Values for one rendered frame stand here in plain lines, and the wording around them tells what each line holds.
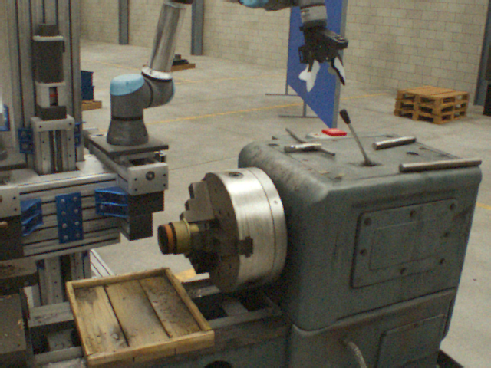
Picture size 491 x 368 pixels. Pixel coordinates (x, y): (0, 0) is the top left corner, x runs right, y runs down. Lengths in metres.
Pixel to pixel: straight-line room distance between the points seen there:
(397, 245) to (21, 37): 1.36
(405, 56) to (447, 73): 1.12
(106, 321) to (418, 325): 0.89
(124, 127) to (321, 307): 0.93
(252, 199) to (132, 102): 0.73
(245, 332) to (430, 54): 11.15
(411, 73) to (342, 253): 11.24
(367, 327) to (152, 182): 0.83
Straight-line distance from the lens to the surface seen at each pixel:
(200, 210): 1.36
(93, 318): 1.40
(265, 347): 1.43
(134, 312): 1.41
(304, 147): 1.49
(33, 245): 1.87
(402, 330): 1.62
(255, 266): 1.28
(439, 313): 1.71
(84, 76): 8.63
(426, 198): 1.47
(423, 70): 12.32
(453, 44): 11.98
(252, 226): 1.24
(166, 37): 1.89
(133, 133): 1.86
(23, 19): 1.91
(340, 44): 1.52
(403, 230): 1.43
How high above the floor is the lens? 1.64
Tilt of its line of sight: 19 degrees down
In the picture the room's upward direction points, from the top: 3 degrees clockwise
